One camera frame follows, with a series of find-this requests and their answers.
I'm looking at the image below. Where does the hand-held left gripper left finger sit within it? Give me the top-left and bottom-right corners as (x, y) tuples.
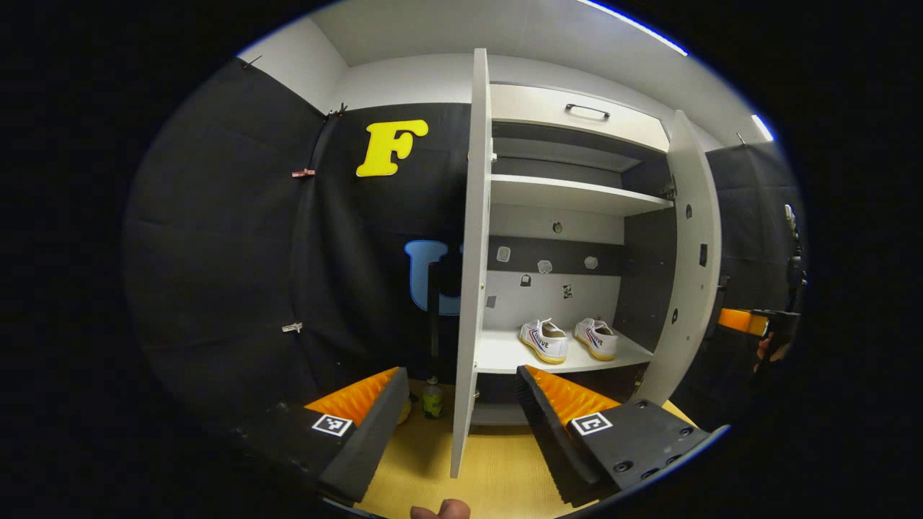
(249, 366), (410, 504)

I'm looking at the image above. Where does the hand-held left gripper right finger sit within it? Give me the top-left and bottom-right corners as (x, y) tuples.
(516, 364), (715, 507)

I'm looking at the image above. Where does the white shoe cabinet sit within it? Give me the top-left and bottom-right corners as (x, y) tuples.
(451, 47), (723, 480)

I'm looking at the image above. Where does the white canvas shoe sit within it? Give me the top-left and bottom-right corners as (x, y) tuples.
(519, 318), (570, 365)
(573, 317), (619, 362)

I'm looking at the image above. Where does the white cabinet door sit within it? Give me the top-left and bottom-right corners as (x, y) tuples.
(635, 110), (723, 408)
(451, 47), (493, 480)

